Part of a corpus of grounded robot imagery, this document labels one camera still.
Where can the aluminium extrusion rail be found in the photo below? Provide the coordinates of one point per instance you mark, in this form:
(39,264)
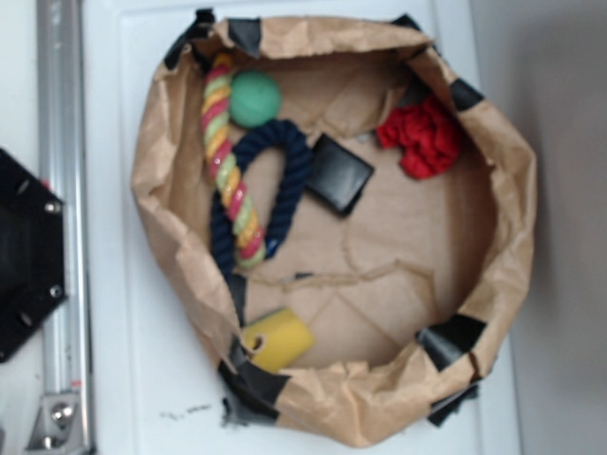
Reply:
(66,332)

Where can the black square box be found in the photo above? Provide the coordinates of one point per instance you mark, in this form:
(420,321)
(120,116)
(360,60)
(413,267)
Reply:
(338,177)

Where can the multicolour twisted rope toy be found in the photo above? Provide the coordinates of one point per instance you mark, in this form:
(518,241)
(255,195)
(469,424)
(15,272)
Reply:
(221,162)

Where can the yellow green sponge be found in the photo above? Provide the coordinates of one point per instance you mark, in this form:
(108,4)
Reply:
(276,340)

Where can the brown paper bag bin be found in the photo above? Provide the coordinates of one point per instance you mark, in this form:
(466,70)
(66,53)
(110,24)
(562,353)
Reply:
(409,297)

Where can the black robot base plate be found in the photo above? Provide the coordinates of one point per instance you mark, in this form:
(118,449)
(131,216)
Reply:
(32,255)

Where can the green ball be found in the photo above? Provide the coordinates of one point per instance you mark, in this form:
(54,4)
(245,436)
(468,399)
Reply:
(255,99)

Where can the metal corner bracket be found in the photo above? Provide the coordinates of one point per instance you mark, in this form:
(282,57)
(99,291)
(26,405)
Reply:
(59,426)

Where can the red crumpled cloth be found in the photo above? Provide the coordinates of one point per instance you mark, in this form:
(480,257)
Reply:
(430,137)

